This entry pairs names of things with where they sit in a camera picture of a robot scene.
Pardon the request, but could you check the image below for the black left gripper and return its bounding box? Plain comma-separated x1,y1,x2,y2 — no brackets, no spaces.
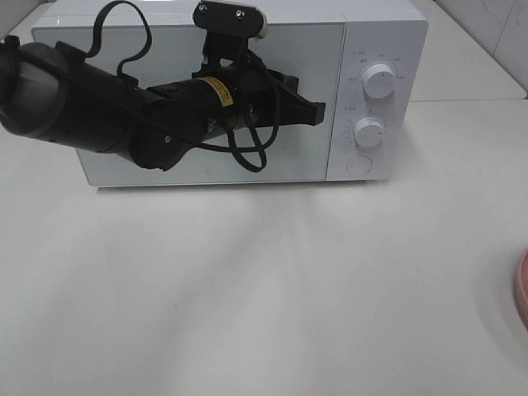
146,65,326,140

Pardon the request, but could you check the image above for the white microwave door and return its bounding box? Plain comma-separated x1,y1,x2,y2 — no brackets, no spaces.
31,22,347,189

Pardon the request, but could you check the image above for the white timer knob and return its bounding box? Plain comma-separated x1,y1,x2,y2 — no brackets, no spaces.
352,117,384,149

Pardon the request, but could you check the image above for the round white door button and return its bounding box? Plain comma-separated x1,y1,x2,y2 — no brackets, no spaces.
346,155,373,180

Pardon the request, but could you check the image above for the pink round plate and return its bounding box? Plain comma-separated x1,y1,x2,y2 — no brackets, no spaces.
514,252,528,328

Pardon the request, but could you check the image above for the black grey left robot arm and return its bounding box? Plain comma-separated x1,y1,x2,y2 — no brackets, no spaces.
1,35,326,172

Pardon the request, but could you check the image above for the white microwave oven body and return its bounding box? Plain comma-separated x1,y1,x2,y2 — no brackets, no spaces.
31,1,428,182

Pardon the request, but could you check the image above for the upper white power knob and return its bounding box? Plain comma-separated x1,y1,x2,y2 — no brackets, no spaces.
361,61,397,99

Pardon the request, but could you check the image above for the left wrist camera black silver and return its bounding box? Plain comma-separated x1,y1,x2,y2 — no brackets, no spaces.
192,1,267,74

